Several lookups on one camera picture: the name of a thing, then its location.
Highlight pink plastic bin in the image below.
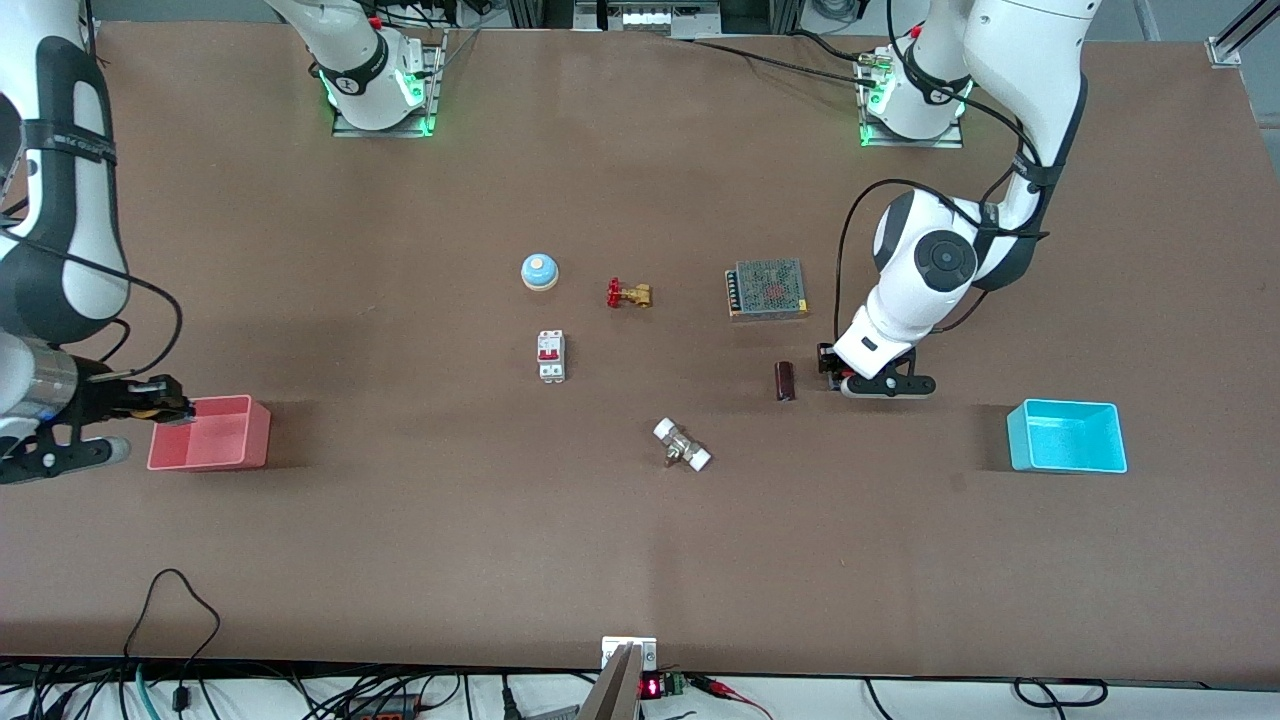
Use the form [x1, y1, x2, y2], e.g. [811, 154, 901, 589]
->
[147, 395, 272, 471]

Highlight metal mesh power supply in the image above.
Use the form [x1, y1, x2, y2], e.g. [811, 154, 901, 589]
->
[726, 258, 810, 321]

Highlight metal fitting white ends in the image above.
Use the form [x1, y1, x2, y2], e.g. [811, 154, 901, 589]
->
[652, 417, 713, 473]

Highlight cyan plastic bin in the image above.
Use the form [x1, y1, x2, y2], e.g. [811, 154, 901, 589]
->
[1006, 398, 1129, 474]

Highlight red clip lead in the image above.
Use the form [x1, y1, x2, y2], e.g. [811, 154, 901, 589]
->
[690, 674, 776, 720]

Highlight orange black device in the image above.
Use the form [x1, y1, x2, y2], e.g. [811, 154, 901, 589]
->
[345, 692, 423, 720]

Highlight white power strip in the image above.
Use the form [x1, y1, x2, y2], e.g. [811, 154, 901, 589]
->
[573, 0, 723, 39]

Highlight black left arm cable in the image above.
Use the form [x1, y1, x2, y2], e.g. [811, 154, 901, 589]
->
[834, 0, 1053, 341]

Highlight black looped table cable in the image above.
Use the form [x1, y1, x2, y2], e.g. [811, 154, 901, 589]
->
[122, 568, 223, 720]

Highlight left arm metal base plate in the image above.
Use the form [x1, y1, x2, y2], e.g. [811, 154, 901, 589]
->
[858, 50, 965, 150]

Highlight black cable across table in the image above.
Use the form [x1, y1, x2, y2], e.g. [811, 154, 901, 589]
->
[668, 30, 881, 87]

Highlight white metal mount bracket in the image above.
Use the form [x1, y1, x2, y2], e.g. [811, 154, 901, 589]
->
[601, 636, 659, 673]

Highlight black coiled cable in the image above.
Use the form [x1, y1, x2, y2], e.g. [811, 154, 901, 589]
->
[1013, 678, 1109, 709]

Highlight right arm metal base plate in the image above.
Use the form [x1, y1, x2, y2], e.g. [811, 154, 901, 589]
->
[332, 30, 447, 139]

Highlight grey camera mount bar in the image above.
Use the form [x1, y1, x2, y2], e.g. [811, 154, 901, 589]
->
[578, 643, 642, 720]

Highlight aluminium frame profile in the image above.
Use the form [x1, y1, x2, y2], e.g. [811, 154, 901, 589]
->
[1205, 0, 1280, 68]

